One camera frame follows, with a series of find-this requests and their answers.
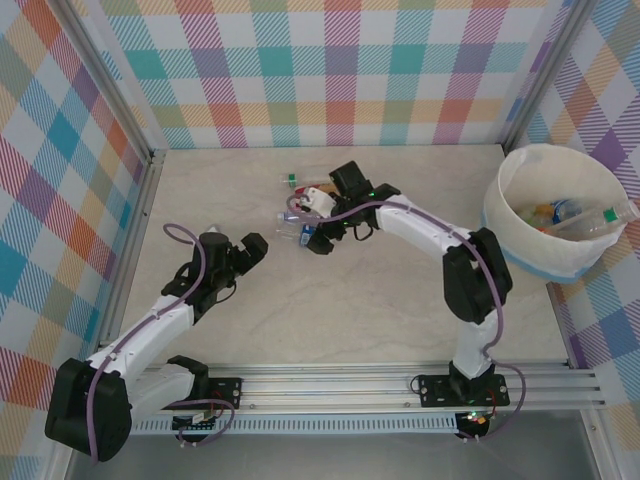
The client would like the slotted grey cable duct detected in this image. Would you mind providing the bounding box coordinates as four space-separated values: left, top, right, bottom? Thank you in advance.
119 417 460 435

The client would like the tall clear bottle green band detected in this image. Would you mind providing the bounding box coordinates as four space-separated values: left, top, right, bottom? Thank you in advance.
552 198 640 239

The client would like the aluminium corner post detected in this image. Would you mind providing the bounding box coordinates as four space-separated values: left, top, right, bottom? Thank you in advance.
57 0 169 166
499 0 594 149

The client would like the white plastic bin liner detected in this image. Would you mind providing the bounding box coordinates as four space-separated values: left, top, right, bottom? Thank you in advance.
482 142 632 289

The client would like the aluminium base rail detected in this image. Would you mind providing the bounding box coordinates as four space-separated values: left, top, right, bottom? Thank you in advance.
54 360 607 414

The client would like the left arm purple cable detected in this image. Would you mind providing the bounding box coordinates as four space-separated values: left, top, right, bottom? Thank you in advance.
87 223 236 459

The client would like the round beige waste bin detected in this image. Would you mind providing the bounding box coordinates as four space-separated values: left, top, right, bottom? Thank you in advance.
482 142 632 289

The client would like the small circuit board with LED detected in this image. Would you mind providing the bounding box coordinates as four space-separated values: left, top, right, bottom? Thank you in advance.
459 409 494 430

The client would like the small clear bottle green band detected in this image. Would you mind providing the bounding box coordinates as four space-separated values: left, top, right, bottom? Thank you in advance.
278 171 332 187

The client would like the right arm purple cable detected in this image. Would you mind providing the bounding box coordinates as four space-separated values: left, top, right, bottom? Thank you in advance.
285 193 525 444

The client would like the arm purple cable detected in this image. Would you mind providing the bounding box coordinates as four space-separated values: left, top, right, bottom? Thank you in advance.
285 193 525 444
87 223 236 459

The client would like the grey metal shelf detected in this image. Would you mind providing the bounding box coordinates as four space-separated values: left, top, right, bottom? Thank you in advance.
49 432 616 480

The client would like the blue label bottle white cap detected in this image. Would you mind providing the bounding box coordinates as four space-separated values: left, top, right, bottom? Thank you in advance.
276 224 316 247
551 198 584 222

